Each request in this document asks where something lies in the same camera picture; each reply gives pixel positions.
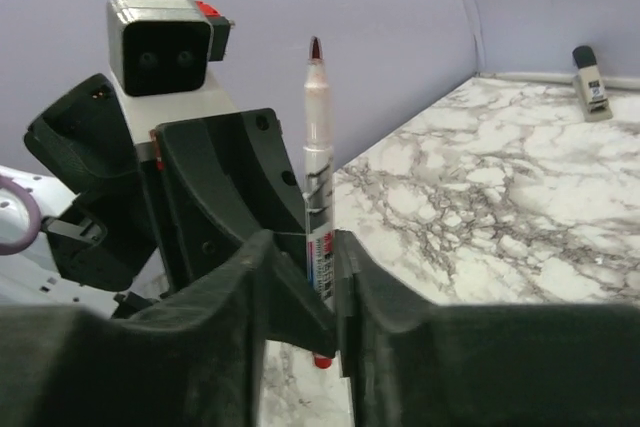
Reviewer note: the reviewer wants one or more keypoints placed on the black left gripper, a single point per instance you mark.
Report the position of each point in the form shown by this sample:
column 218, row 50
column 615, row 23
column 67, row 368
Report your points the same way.
column 220, row 180

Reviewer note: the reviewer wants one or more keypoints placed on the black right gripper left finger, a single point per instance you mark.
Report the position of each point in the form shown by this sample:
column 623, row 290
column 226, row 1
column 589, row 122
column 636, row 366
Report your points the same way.
column 194, row 359

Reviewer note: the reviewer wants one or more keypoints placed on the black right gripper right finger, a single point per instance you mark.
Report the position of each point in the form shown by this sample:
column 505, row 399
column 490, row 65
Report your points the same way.
column 411, row 362

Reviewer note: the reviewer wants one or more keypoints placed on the red-tipped white pen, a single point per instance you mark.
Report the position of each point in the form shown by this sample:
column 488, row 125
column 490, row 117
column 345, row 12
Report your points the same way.
column 318, row 179

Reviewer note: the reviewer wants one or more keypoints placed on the grey black stapler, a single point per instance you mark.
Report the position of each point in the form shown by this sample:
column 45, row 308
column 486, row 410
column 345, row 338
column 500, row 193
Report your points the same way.
column 589, row 86

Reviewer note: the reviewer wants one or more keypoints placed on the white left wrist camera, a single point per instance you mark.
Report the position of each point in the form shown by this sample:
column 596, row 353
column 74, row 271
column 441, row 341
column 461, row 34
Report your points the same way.
column 159, row 47

